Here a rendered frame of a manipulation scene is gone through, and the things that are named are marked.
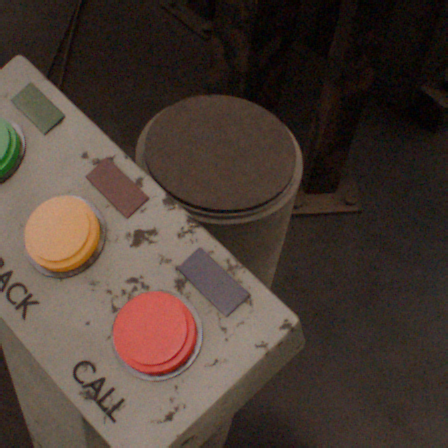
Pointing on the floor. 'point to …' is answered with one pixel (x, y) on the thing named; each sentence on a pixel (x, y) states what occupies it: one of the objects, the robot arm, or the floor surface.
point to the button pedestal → (142, 434)
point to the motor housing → (251, 49)
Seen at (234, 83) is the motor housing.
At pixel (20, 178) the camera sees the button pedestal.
